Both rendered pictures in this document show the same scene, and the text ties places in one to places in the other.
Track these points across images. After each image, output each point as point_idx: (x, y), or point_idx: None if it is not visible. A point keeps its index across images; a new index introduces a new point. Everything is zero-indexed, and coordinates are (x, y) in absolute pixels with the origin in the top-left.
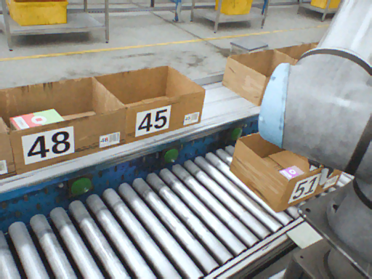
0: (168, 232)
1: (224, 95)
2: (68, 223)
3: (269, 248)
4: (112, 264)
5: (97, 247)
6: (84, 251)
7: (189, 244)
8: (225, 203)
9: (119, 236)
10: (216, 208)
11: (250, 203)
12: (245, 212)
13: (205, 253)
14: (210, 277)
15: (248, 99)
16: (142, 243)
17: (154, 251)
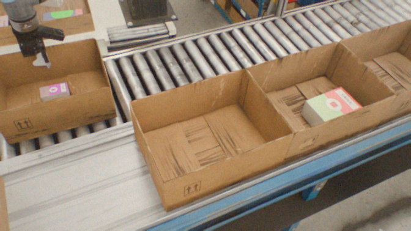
0: (202, 66)
1: (43, 220)
2: None
3: (129, 49)
4: (242, 52)
5: (252, 63)
6: (260, 60)
7: (188, 57)
8: (142, 86)
9: (238, 66)
10: (155, 80)
11: (120, 80)
12: (131, 72)
13: (179, 49)
14: (181, 40)
15: (4, 197)
16: (222, 62)
17: (214, 55)
